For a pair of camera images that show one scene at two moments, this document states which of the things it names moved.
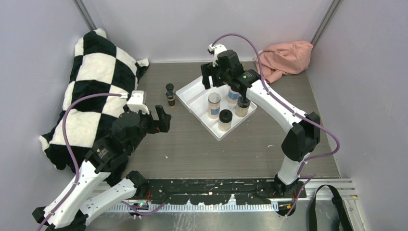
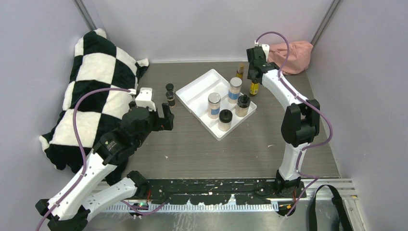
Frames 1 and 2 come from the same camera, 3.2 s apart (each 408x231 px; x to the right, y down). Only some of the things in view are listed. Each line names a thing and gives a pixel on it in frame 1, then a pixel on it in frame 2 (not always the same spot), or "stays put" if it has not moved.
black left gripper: (162, 124) stays put
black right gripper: (208, 70) → (249, 77)
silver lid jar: (233, 96) stays put
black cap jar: (225, 116) stays put
